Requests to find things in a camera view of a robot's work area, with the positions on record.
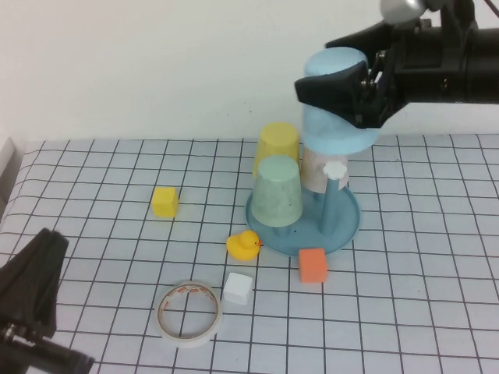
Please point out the white side panel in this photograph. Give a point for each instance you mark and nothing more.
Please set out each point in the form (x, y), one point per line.
(6, 156)

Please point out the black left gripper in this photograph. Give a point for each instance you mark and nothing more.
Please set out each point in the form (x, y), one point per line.
(27, 350)

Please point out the green plastic cup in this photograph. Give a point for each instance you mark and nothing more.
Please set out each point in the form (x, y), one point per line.
(277, 191)

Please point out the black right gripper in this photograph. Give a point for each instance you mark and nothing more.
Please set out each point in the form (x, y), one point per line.
(425, 70)

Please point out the white tape roll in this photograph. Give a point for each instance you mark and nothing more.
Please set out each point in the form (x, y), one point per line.
(189, 341)

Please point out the blue cup stand with pegs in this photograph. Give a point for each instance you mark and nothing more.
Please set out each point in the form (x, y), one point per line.
(343, 222)

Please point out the white foam cube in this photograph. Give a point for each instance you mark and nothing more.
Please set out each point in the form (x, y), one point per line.
(237, 289)

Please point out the orange foam cube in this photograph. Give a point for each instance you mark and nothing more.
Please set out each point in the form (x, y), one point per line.
(312, 267)

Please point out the yellow plastic cup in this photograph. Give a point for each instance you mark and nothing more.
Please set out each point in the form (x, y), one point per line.
(278, 140)

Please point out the yellow rubber duck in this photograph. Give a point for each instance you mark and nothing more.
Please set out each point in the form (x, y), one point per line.
(241, 249)

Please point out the light blue plastic cup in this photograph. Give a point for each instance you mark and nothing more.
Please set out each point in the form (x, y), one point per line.
(331, 132)

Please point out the yellow foam cube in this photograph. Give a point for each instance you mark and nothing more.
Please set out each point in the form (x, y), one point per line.
(164, 202)

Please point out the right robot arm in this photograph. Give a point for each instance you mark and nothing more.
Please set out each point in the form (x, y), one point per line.
(485, 66)

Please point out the pink plastic cup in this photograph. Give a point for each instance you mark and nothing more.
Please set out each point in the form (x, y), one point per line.
(317, 171)

